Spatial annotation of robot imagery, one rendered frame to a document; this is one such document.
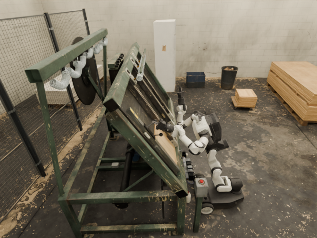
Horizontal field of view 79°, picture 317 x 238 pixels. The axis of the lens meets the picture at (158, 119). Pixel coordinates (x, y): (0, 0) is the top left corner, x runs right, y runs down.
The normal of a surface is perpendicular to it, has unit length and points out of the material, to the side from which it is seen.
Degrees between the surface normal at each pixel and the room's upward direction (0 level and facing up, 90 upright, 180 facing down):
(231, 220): 0
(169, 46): 90
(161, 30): 90
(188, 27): 90
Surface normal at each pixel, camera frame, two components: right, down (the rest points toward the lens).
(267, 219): -0.04, -0.85
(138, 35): -0.14, 0.53
